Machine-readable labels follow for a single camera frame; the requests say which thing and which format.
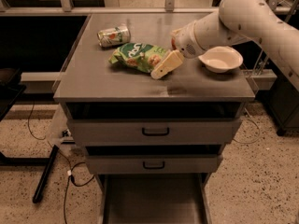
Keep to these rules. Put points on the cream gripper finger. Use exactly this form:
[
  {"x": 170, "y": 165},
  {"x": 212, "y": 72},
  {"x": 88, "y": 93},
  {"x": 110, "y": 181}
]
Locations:
[
  {"x": 176, "y": 39},
  {"x": 172, "y": 60}
]

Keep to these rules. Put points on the grey drawer cabinet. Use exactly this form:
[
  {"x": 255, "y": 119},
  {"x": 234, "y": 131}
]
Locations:
[{"x": 90, "y": 78}]

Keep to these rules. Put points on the green rice chip bag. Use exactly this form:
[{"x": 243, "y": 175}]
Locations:
[{"x": 140, "y": 56}]

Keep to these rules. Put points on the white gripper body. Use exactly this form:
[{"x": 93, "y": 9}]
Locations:
[{"x": 186, "y": 43}]

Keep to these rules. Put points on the black side table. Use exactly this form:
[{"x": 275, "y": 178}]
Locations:
[{"x": 10, "y": 89}]

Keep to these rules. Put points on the white paper bowl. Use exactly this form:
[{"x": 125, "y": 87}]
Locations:
[{"x": 221, "y": 59}]

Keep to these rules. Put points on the grey middle drawer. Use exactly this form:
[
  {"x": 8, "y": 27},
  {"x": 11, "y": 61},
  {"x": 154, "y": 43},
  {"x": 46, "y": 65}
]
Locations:
[{"x": 176, "y": 159}]

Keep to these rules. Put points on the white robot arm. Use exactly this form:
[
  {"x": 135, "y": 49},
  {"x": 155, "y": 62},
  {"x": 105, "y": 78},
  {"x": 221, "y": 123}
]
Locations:
[{"x": 235, "y": 22}]

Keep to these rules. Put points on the grey drawer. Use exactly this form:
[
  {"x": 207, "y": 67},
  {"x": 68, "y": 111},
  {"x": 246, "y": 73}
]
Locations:
[
  {"x": 136, "y": 124},
  {"x": 176, "y": 159},
  {"x": 154, "y": 199}
]

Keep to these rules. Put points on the grey top drawer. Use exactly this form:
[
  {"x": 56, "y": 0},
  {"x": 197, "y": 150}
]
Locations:
[{"x": 136, "y": 124}]

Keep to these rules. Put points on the crushed green soda can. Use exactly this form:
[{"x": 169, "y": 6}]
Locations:
[{"x": 114, "y": 36}]

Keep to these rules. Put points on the black table leg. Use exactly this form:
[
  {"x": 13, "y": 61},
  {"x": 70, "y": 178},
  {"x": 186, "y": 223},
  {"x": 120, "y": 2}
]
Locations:
[{"x": 47, "y": 163}]

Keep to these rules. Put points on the grey bottom drawer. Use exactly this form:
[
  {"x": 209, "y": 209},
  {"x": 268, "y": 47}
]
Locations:
[{"x": 154, "y": 199}]

